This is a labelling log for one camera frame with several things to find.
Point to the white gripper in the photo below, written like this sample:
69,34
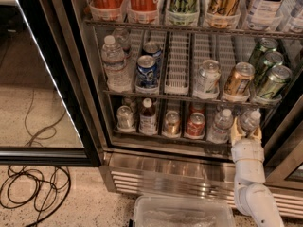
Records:
247,149

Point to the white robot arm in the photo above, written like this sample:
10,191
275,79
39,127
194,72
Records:
251,196

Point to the clear water bottle bottom shelf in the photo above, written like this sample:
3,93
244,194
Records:
219,130

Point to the gold can bottom shelf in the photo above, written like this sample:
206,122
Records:
172,123

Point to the empty white shelf organizer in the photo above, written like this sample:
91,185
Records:
177,71

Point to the brown glass drink bottle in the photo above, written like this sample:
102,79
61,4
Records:
148,124

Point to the stainless steel fridge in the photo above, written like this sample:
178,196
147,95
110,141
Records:
136,163

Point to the white carton top shelf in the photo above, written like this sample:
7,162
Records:
260,14

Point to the white bottle top right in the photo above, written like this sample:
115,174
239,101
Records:
292,21

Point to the large water bottle middle shelf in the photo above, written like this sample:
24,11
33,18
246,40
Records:
115,65

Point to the rear water bottle middle shelf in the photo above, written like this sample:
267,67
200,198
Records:
122,36

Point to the glass fridge door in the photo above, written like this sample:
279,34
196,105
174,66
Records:
45,113

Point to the gold copper can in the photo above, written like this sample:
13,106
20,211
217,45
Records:
237,85

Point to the red soda can front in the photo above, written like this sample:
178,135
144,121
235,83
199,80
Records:
195,127

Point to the red soda can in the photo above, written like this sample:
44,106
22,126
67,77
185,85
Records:
196,108
195,127

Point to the red soda can rear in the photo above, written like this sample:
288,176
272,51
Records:
196,108

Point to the green can front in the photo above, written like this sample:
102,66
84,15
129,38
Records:
274,81

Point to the white silver can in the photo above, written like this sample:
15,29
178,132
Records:
207,80

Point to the green can middle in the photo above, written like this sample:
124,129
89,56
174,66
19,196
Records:
267,61

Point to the green can rear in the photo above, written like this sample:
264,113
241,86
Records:
262,46

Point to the blue soda can front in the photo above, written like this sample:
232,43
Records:
146,73

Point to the blue soda can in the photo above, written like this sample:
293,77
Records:
153,49
146,73

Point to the silver can bottom left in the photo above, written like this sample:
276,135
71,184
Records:
125,119

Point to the gold tall can top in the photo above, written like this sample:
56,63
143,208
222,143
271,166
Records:
222,14

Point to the clear plastic bin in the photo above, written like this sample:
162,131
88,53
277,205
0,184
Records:
163,211

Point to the blue soda can rear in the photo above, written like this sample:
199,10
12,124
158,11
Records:
153,49

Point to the green tall can top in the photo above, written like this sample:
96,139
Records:
182,12

